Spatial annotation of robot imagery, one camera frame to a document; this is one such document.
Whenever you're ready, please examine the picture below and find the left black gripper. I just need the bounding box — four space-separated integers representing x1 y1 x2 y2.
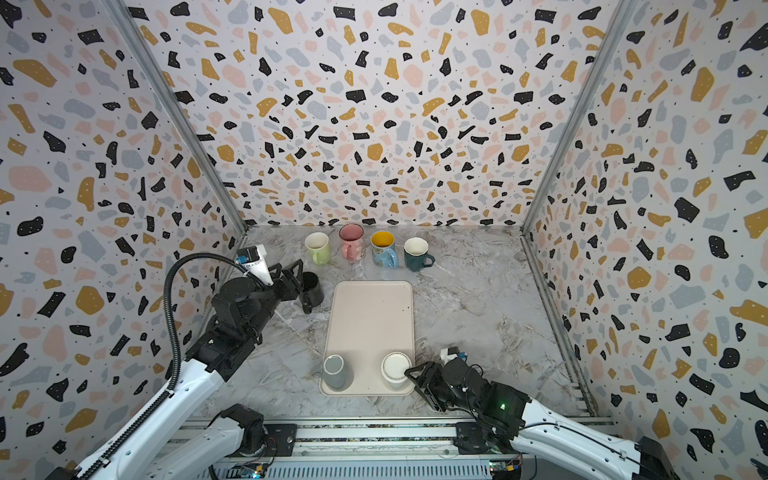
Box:
244 258 303 342

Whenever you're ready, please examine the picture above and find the black mug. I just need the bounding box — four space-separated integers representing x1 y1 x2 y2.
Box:
299 271 325 314

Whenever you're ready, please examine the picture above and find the white mug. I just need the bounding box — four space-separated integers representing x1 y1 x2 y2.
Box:
380 352 412 389

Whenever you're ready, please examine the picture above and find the light green mug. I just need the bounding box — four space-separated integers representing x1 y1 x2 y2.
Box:
304 232 331 266

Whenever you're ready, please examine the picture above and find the pink mug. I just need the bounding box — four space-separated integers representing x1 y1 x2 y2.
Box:
339 224 364 262

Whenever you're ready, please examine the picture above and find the light blue mug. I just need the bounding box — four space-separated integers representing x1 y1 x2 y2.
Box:
371 231 399 269

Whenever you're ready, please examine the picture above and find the dark green mug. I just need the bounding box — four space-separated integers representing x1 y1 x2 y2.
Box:
404 237 435 273

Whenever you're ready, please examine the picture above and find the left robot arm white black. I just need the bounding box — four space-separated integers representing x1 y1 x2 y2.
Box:
48 247 304 479

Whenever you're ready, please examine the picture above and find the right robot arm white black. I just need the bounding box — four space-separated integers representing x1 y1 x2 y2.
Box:
404 358 678 479

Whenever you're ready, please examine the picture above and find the grey mug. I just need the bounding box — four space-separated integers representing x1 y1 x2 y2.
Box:
322 354 354 392

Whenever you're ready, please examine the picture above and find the beige serving tray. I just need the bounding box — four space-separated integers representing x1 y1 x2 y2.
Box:
319 281 415 397

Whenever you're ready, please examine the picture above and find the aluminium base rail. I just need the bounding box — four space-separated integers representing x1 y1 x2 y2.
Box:
158 417 591 479

